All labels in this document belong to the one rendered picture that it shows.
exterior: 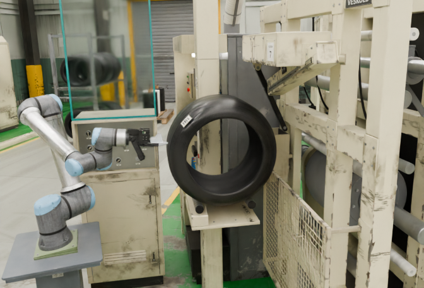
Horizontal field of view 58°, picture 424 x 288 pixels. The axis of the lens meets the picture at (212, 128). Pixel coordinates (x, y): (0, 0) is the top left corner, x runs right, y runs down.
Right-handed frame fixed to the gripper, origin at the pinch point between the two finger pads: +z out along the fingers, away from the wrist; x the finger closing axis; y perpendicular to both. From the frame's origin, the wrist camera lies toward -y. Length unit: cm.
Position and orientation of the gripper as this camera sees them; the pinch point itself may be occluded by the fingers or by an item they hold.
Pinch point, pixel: (165, 144)
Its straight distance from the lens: 200.1
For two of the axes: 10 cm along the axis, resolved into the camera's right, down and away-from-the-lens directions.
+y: 1.0, -9.8, -2.0
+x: -1.6, -2.1, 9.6
